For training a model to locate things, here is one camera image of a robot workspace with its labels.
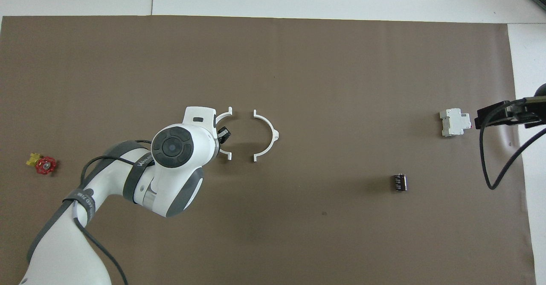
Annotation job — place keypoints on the white circuit breaker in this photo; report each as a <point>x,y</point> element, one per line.
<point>454,123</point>

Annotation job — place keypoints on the black cylindrical capacitor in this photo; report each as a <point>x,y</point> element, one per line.
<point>399,182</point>

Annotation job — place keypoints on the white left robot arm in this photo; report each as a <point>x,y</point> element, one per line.
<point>204,144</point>

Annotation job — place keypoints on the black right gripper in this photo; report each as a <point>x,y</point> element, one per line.
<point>538,110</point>

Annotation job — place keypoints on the brown paper mat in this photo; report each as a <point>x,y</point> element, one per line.
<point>341,63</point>

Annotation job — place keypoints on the red handwheel yellow valve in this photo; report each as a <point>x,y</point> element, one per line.
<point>45,165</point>

